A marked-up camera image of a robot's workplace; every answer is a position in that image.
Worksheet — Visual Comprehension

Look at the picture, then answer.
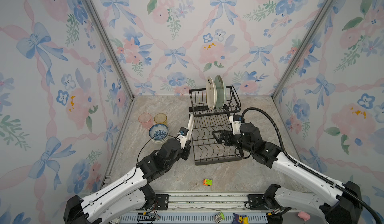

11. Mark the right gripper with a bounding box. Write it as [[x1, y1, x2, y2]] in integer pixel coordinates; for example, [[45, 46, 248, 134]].
[[212, 131, 255, 156]]

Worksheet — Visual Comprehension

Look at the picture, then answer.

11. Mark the white plate with blue rim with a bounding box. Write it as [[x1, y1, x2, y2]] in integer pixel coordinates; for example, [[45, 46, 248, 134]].
[[186, 114, 195, 141]]

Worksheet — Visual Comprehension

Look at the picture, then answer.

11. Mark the cream ceramic bowl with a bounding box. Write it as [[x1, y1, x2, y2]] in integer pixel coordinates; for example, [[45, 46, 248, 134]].
[[152, 139, 168, 142], [152, 141, 167, 145]]

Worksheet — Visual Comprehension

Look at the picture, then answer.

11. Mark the blue floral bowl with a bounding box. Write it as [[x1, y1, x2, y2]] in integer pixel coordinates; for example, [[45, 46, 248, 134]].
[[149, 124, 169, 141]]

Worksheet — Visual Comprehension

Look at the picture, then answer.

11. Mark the cream plate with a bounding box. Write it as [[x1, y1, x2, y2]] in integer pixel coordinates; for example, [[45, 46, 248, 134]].
[[206, 76, 217, 111]]

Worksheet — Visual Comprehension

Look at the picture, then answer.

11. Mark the yellow transparent cup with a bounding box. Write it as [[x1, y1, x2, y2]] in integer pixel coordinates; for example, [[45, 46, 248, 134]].
[[154, 113, 168, 125]]

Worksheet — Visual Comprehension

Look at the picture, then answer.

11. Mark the green plate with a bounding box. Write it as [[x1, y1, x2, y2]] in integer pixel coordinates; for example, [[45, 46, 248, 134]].
[[215, 75, 227, 109]]

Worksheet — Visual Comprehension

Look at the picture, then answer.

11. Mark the pink transparent cup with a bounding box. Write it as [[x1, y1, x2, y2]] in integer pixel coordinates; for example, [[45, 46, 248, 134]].
[[138, 113, 154, 130]]

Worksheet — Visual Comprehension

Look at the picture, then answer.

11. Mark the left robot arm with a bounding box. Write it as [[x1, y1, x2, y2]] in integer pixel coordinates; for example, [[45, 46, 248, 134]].
[[63, 139, 191, 224]]

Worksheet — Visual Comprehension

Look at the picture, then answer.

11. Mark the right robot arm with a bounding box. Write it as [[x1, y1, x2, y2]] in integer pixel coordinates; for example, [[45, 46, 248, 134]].
[[212, 122, 363, 224]]

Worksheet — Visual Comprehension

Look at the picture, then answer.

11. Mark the small colourful toy cube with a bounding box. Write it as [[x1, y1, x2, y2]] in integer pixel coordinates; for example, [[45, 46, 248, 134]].
[[203, 179, 213, 186]]

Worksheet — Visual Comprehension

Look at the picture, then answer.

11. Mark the green white small box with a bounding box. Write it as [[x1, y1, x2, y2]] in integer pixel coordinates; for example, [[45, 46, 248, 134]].
[[214, 212, 225, 224]]

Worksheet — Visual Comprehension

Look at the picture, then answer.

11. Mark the purple yellow toy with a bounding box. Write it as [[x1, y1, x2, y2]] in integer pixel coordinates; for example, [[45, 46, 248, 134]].
[[232, 213, 249, 224]]

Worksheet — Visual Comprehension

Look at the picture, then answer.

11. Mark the pink toy pig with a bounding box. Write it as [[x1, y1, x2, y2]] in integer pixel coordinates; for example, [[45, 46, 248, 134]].
[[298, 211, 311, 222]]

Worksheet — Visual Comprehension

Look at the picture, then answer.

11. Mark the black wire dish rack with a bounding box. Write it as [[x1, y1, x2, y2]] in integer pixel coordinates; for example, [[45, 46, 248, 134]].
[[189, 86, 241, 166]]

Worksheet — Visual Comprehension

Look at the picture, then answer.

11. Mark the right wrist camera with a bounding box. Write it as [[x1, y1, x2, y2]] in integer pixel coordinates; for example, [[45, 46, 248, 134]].
[[229, 115, 242, 135]]

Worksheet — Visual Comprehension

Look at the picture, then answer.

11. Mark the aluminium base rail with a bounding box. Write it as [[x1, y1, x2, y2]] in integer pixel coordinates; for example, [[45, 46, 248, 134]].
[[78, 190, 340, 224]]

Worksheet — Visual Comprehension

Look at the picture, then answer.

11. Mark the black corrugated cable hose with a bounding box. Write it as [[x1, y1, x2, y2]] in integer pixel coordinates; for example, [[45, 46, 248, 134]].
[[240, 107, 382, 224]]

